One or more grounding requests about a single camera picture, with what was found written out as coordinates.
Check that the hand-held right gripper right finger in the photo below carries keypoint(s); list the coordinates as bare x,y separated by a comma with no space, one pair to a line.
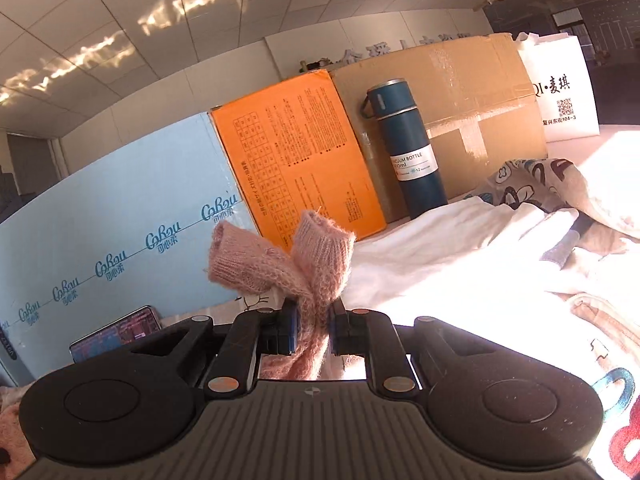
338,332

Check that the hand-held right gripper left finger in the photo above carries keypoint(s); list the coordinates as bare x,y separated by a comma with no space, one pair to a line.
288,327

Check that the pink knitted sweater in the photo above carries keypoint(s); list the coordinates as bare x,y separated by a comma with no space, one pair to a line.
320,260

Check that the striped cartoon print blanket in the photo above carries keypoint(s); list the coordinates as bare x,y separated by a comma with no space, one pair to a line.
255,300

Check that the white garment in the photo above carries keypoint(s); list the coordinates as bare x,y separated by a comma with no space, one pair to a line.
450,260

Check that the smartphone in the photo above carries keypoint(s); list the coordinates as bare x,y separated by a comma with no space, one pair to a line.
115,335

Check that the orange cardboard box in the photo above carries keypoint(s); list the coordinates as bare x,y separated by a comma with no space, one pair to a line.
300,150

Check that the large light blue carton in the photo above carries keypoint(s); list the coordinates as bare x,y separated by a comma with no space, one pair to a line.
125,210

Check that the dark blue vacuum bottle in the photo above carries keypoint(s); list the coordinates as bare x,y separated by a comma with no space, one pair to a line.
412,135

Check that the grey cartoon print garment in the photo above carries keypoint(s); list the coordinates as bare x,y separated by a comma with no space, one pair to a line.
530,175

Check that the cream letter print garment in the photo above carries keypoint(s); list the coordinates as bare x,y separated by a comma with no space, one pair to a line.
600,320

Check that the brown cardboard box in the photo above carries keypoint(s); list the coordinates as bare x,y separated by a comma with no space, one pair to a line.
450,90

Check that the white shopping bag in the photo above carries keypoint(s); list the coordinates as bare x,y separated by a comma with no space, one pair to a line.
560,75

